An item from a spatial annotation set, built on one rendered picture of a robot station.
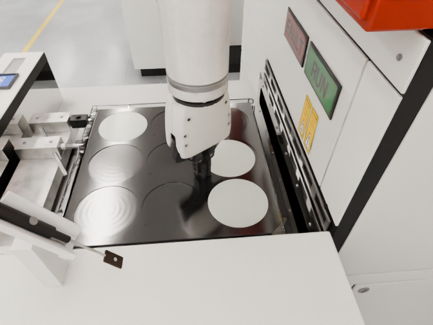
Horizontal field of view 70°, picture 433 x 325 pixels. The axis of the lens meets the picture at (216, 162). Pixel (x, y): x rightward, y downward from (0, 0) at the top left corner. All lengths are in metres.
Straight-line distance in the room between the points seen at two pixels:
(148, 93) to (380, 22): 0.74
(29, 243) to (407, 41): 0.38
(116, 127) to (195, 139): 0.27
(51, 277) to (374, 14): 0.39
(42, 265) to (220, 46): 0.31
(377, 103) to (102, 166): 0.47
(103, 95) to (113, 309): 0.67
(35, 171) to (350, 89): 0.56
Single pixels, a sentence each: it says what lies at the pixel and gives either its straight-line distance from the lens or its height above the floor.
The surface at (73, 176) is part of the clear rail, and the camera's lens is 0.61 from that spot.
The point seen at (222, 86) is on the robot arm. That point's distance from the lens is 0.42.
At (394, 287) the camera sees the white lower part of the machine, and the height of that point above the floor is 0.76.
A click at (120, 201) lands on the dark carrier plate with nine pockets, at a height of 0.90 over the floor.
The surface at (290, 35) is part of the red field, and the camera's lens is 0.57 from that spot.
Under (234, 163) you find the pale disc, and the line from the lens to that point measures 0.58.
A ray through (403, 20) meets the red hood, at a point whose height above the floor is 1.23.
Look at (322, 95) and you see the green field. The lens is 0.44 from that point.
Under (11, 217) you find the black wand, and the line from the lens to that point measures 0.33.
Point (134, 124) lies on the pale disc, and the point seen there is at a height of 0.90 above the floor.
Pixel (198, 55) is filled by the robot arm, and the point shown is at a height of 1.15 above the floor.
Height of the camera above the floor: 1.32
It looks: 46 degrees down
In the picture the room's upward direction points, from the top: straight up
